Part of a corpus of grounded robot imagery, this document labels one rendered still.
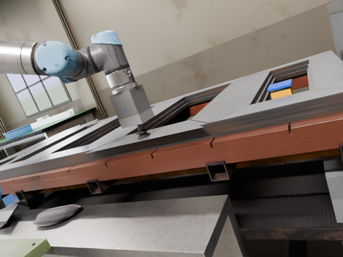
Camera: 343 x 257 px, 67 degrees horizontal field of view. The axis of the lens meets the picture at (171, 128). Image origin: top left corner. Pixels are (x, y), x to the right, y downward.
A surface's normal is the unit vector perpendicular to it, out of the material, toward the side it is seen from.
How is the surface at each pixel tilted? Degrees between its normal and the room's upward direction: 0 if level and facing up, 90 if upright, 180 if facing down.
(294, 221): 0
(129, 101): 90
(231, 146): 90
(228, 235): 90
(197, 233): 0
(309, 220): 0
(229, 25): 90
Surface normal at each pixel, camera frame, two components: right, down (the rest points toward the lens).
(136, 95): 0.80, -0.16
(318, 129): -0.42, 0.35
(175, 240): -0.34, -0.92
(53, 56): 0.05, 0.15
